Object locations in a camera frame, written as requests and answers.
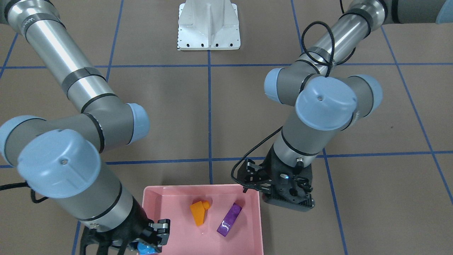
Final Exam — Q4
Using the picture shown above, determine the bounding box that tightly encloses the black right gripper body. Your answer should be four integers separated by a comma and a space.
80, 202, 170, 255

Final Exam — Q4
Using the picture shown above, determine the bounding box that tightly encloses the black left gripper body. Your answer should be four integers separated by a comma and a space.
262, 147, 315, 212

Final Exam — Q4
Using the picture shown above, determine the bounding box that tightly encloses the small blue block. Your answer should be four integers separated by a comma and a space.
137, 243, 157, 255

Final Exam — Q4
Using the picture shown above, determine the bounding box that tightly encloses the orange sloped block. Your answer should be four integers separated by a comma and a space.
189, 200, 211, 226

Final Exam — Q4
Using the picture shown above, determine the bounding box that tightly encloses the purple sloped block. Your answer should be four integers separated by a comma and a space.
216, 203, 242, 237

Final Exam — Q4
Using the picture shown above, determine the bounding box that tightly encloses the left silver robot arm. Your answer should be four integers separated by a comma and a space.
260, 0, 452, 211

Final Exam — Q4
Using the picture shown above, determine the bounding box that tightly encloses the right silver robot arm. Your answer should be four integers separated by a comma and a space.
1, 0, 170, 255

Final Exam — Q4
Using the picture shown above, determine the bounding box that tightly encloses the pink plastic box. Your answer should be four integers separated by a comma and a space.
142, 184, 264, 255

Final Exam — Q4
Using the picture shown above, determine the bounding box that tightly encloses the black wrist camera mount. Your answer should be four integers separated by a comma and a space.
231, 159, 272, 194

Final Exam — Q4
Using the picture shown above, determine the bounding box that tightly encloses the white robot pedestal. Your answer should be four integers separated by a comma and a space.
177, 0, 241, 51

